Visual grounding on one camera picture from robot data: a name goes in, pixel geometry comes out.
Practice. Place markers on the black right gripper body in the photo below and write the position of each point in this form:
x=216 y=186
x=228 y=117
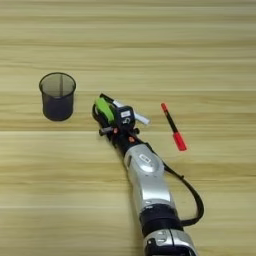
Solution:
x=126 y=140

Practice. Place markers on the green eraser block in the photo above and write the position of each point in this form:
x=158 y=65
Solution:
x=105 y=108

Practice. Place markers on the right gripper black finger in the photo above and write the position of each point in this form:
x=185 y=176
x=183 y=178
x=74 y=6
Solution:
x=106 y=130

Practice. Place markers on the red and black marker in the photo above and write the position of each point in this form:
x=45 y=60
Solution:
x=180 y=141

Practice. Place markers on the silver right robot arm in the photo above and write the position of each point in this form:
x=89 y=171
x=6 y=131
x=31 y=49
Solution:
x=150 y=180

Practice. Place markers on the black mesh pen cup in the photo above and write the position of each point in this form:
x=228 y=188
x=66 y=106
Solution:
x=57 y=103

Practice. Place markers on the white marker with black cap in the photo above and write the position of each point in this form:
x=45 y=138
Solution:
x=141 y=118

